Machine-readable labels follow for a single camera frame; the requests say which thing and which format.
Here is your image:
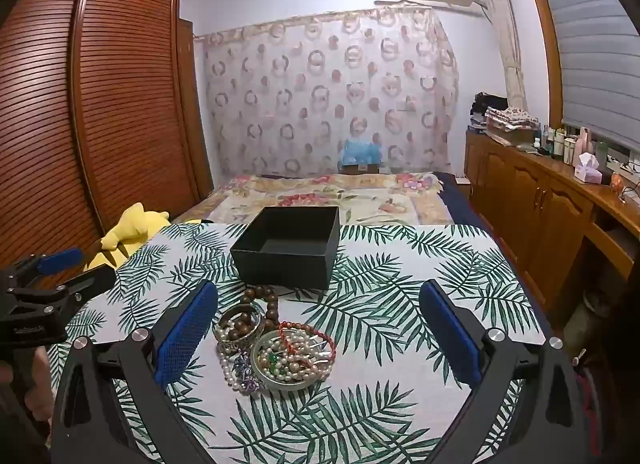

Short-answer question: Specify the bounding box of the mixed pearl bead strand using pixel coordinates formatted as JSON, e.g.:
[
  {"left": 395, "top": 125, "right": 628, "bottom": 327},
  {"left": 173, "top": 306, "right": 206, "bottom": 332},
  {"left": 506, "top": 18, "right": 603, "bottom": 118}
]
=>
[{"left": 257, "top": 337, "right": 323, "bottom": 381}]

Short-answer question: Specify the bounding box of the floral blanket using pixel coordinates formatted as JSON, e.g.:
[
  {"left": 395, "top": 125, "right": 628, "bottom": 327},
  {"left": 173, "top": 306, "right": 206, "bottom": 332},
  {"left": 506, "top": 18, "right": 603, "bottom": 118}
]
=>
[{"left": 172, "top": 171, "right": 446, "bottom": 227}]

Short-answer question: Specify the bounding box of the green leaf print cloth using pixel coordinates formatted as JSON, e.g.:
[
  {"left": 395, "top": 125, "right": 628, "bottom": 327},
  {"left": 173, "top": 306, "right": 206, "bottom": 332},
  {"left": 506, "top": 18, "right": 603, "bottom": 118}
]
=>
[{"left": 47, "top": 221, "right": 551, "bottom": 464}]

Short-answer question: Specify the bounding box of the small brown cardboard box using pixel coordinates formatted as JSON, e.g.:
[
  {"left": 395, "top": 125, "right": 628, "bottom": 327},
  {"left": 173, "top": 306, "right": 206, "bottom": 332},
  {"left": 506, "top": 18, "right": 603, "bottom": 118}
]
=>
[{"left": 341, "top": 161, "right": 381, "bottom": 176}]

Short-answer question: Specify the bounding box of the brown wooden bead bracelet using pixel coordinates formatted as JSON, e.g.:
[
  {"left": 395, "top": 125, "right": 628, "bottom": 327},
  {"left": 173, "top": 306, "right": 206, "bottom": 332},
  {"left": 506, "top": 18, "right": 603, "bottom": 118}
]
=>
[{"left": 227, "top": 285, "right": 280, "bottom": 345}]

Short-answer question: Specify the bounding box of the long wooden cabinet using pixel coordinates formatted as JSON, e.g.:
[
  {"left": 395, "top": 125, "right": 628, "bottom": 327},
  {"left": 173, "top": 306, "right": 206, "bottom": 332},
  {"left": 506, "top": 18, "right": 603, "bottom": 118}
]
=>
[{"left": 462, "top": 127, "right": 640, "bottom": 325}]

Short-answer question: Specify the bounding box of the grey window blind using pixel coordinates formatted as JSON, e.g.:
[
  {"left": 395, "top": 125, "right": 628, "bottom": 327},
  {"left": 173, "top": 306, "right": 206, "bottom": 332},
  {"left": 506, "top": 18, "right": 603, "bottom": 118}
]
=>
[{"left": 527, "top": 0, "right": 640, "bottom": 150}]

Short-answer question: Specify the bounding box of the pink tissue box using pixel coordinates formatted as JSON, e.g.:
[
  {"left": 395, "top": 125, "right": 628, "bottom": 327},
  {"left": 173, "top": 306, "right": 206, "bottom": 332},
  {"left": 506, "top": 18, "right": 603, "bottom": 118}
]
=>
[{"left": 574, "top": 151, "right": 601, "bottom": 182}]

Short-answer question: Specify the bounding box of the row of cosmetic bottles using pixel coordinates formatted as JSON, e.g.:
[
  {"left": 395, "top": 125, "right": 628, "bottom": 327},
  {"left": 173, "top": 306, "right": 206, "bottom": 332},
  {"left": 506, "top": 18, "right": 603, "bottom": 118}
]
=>
[{"left": 535, "top": 124, "right": 581, "bottom": 165}]

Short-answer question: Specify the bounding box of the dark clothes pile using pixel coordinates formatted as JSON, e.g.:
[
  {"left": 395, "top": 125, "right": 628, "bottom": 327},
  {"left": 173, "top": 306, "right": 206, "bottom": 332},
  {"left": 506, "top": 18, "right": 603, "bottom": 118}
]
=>
[{"left": 470, "top": 92, "right": 511, "bottom": 132}]

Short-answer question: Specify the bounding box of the purple rhinestone brooch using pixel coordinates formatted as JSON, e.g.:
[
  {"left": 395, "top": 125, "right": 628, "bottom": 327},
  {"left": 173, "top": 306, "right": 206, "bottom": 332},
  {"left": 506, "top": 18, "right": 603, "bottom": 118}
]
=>
[{"left": 232, "top": 351, "right": 263, "bottom": 393}]

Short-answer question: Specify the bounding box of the navy bed sheet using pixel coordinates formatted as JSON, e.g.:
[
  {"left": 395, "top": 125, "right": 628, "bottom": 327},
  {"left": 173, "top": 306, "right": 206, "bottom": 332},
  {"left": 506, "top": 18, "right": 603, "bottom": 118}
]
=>
[{"left": 432, "top": 171, "right": 501, "bottom": 245}]

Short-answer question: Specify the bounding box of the white power strip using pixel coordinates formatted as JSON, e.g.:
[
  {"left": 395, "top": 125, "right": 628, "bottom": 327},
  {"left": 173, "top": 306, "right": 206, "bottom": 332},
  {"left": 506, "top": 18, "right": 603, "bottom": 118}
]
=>
[{"left": 605, "top": 157, "right": 640, "bottom": 180}]

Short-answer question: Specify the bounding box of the pink bottle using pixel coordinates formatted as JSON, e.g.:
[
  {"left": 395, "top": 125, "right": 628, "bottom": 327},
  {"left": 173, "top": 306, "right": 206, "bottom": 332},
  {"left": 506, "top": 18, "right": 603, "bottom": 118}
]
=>
[{"left": 575, "top": 127, "right": 595, "bottom": 157}]

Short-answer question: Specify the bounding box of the brown slatted wooden wardrobe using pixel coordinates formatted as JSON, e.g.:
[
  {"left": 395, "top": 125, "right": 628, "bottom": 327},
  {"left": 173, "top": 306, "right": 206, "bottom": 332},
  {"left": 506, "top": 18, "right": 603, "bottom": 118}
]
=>
[{"left": 0, "top": 0, "right": 213, "bottom": 270}]

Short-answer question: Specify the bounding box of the flat cardboard box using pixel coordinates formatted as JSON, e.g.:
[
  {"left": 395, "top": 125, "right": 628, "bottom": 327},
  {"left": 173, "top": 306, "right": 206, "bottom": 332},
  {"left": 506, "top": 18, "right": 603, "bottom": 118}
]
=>
[{"left": 487, "top": 127, "right": 536, "bottom": 146}]

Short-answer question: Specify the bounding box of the blue bag on box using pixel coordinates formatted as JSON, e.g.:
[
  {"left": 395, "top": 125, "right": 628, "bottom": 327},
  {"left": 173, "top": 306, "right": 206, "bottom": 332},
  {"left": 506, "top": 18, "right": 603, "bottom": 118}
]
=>
[{"left": 340, "top": 138, "right": 383, "bottom": 167}]

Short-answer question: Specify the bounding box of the beige tied curtain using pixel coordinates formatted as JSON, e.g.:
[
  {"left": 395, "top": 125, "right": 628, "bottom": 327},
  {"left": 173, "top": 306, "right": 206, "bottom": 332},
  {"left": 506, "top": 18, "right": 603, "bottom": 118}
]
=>
[{"left": 472, "top": 0, "right": 528, "bottom": 112}]

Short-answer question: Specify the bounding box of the red bead bracelet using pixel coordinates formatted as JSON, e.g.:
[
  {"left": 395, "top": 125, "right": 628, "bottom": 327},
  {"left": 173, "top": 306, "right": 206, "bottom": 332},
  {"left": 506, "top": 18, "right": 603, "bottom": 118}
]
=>
[{"left": 277, "top": 321, "right": 336, "bottom": 375}]

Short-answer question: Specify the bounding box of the black box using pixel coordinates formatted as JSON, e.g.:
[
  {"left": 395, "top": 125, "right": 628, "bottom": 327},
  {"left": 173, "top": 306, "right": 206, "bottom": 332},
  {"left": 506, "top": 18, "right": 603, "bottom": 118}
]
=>
[{"left": 229, "top": 205, "right": 341, "bottom": 291}]

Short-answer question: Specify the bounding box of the white pearl necklace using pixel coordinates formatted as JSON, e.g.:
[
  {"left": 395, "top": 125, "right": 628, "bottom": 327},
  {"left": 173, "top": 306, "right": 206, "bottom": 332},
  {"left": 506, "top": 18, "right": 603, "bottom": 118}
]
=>
[{"left": 216, "top": 344, "right": 261, "bottom": 395}]

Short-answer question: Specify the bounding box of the yellow plush toy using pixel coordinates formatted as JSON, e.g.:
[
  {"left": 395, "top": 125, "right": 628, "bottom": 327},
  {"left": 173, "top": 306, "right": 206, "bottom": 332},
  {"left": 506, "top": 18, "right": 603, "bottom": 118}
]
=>
[{"left": 82, "top": 203, "right": 171, "bottom": 272}]

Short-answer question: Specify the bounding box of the person's left hand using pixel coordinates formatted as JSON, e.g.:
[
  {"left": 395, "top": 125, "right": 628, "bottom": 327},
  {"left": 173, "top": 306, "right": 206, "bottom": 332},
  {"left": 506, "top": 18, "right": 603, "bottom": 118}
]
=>
[{"left": 0, "top": 347, "right": 55, "bottom": 437}]

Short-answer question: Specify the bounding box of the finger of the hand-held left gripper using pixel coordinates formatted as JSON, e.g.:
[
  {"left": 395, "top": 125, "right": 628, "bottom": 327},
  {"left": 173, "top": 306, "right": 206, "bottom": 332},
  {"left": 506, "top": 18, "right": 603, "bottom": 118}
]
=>
[
  {"left": 10, "top": 265, "right": 117, "bottom": 315},
  {"left": 0, "top": 247, "right": 84, "bottom": 290}
]

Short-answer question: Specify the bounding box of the wooden window frame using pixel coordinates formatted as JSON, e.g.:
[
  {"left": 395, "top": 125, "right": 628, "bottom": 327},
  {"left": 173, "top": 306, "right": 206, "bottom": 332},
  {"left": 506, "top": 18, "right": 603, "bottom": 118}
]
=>
[{"left": 517, "top": 0, "right": 566, "bottom": 130}]

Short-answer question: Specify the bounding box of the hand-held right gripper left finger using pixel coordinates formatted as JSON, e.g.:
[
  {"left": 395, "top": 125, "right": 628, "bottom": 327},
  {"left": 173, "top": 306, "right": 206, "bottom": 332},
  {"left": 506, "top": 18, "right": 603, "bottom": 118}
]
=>
[{"left": 50, "top": 280, "right": 219, "bottom": 464}]

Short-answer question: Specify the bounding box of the pale green bangle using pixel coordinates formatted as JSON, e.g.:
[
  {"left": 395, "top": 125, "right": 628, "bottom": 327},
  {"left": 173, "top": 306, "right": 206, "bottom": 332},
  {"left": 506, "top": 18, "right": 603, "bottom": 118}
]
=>
[{"left": 250, "top": 329, "right": 326, "bottom": 391}]

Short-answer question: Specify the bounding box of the ring patterned sheer curtain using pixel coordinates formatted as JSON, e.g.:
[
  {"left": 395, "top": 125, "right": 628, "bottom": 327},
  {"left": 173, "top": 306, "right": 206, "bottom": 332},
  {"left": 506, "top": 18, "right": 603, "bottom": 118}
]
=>
[{"left": 195, "top": 7, "right": 461, "bottom": 177}]

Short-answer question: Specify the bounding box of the folded floral cloth stack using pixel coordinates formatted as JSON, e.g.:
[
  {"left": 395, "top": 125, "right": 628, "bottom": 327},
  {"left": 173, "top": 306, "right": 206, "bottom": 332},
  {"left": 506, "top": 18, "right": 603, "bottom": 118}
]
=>
[{"left": 485, "top": 105, "right": 541, "bottom": 132}]

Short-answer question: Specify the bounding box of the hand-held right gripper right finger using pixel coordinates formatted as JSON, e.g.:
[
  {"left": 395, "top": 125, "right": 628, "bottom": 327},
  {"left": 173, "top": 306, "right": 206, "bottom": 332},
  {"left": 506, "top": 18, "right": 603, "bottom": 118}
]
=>
[{"left": 419, "top": 280, "right": 591, "bottom": 464}]

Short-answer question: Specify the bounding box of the silver patterned bangle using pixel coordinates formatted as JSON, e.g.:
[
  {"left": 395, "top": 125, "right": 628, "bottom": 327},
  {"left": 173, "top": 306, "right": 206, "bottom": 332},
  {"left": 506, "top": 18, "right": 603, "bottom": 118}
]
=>
[{"left": 214, "top": 305, "right": 266, "bottom": 352}]

